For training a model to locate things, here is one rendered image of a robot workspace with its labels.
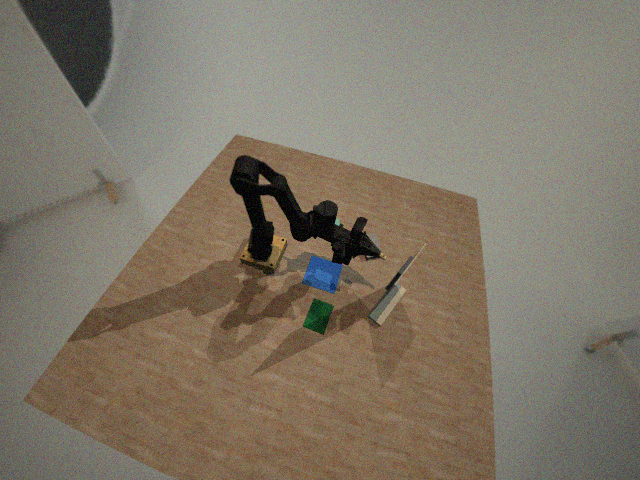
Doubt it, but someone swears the green flat rectangle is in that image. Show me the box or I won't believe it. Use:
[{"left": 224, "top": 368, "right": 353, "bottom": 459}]
[{"left": 303, "top": 298, "right": 334, "bottom": 335}]

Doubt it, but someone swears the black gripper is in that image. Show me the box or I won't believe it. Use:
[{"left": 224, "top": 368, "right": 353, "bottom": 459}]
[{"left": 329, "top": 217, "right": 381, "bottom": 266}]

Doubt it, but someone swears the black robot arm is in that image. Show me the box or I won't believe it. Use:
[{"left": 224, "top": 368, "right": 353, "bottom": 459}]
[{"left": 229, "top": 155, "right": 350, "bottom": 264}]

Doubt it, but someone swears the blue square mat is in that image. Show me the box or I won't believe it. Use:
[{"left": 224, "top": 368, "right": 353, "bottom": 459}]
[{"left": 302, "top": 256, "right": 343, "bottom": 294}]

